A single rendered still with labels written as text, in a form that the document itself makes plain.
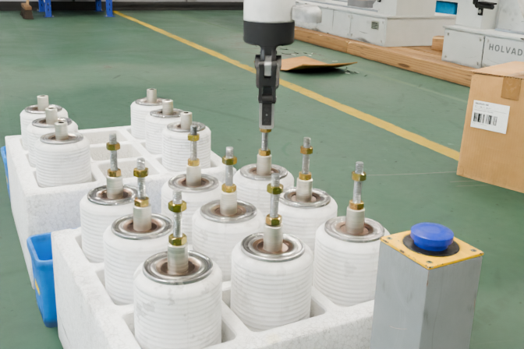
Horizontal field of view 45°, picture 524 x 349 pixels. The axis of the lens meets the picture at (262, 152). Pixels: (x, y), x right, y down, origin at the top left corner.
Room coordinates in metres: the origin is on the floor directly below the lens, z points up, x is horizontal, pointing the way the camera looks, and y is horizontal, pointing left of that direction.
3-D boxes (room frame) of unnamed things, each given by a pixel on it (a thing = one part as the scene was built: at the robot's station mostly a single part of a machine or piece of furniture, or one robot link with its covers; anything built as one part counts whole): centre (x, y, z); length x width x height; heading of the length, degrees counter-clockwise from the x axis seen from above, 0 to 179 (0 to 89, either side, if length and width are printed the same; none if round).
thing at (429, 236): (0.56, -0.17, 0.32); 0.04 x 0.04 x 0.02
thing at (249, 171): (0.93, 0.00, 0.25); 0.08 x 0.08 x 0.01
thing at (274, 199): (0.67, -0.02, 0.30); 0.01 x 0.01 x 0.08
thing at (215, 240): (0.77, 0.04, 0.16); 0.10 x 0.10 x 0.18
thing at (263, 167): (0.93, 0.00, 0.26); 0.02 x 0.02 x 0.03
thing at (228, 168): (0.77, 0.04, 0.30); 0.01 x 0.01 x 0.08
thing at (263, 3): (0.93, -0.02, 0.52); 0.11 x 0.09 x 0.06; 90
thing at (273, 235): (0.67, -0.02, 0.26); 0.02 x 0.02 x 0.03
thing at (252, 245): (0.67, -0.02, 0.25); 0.08 x 0.08 x 0.01
